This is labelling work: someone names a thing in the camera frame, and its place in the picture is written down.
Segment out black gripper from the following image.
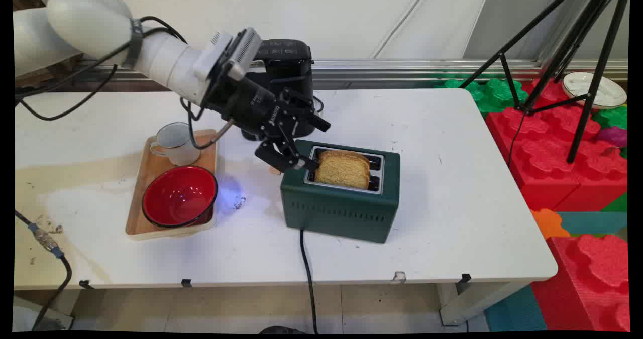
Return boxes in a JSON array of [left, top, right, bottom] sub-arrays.
[[206, 73, 332, 174]]

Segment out toast bread slice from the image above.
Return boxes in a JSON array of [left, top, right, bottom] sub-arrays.
[[315, 150, 372, 190]]

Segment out black coffee machine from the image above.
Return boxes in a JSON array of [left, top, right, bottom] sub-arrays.
[[241, 39, 324, 142]]

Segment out green toaster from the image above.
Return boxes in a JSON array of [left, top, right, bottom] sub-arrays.
[[280, 139, 401, 244]]

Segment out white enamel mug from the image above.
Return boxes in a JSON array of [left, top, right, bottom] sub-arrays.
[[149, 122, 201, 167]]

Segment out red bowl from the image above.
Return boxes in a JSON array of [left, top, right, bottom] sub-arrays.
[[142, 166, 219, 228]]

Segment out white table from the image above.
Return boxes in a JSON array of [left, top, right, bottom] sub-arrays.
[[14, 88, 559, 326]]

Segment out wooden tray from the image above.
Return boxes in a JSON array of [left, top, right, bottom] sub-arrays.
[[125, 129, 220, 241]]

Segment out green foam block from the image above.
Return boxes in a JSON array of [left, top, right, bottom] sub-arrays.
[[435, 78, 529, 115]]

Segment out large red foam block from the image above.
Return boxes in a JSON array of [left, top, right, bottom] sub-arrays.
[[485, 79, 628, 212]]

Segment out orange foam piece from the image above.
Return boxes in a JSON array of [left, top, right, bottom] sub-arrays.
[[530, 208, 564, 240]]

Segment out white divided plate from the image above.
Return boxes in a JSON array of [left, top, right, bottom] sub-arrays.
[[562, 71, 627, 109]]

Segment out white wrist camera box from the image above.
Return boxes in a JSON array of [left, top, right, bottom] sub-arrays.
[[193, 27, 263, 82]]

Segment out black toaster power cord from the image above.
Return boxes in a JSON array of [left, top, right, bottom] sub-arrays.
[[299, 229, 320, 334]]

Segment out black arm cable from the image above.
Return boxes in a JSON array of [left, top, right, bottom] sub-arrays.
[[15, 16, 188, 122]]

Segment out black camera tripod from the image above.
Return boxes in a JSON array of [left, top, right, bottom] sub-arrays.
[[459, 0, 630, 164]]

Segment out cable with metal connector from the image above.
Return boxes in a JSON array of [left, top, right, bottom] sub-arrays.
[[15, 210, 73, 330]]

